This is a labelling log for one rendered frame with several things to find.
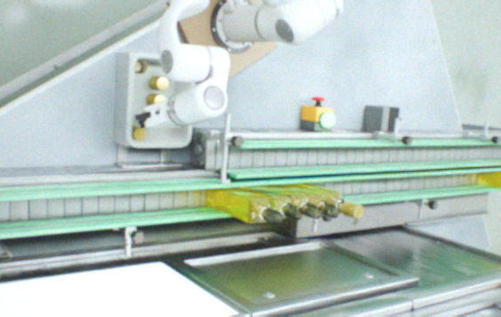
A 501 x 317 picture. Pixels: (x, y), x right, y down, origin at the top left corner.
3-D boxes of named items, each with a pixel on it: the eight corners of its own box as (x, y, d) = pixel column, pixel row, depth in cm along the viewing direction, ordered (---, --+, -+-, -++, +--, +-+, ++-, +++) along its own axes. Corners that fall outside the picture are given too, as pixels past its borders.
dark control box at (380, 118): (362, 129, 194) (380, 131, 188) (364, 105, 193) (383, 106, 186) (379, 129, 199) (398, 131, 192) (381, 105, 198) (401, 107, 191)
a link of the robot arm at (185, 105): (195, 40, 115) (235, 43, 120) (170, 53, 123) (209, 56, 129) (200, 115, 114) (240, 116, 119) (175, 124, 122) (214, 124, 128)
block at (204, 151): (189, 165, 151) (202, 171, 145) (191, 129, 149) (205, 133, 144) (201, 165, 153) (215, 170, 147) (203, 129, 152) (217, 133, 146)
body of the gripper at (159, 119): (165, 126, 123) (143, 133, 132) (207, 125, 129) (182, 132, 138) (162, 91, 123) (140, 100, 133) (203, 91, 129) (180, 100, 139)
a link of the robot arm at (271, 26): (246, 15, 140) (288, 11, 127) (283, -11, 145) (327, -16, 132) (261, 51, 144) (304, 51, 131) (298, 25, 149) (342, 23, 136)
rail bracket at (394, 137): (370, 139, 179) (404, 145, 169) (372, 115, 178) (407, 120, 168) (379, 139, 182) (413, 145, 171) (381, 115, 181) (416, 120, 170)
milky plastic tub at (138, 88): (113, 143, 144) (127, 148, 137) (116, 51, 141) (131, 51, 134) (175, 143, 154) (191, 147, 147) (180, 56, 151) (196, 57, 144)
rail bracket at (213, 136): (202, 178, 146) (230, 187, 136) (207, 110, 143) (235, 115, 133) (213, 177, 147) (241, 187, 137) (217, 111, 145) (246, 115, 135)
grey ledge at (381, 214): (275, 230, 175) (299, 239, 166) (277, 201, 174) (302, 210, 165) (465, 207, 230) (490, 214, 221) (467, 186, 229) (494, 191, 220)
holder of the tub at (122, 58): (112, 164, 145) (124, 169, 139) (116, 52, 141) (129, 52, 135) (173, 162, 155) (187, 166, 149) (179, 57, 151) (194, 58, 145)
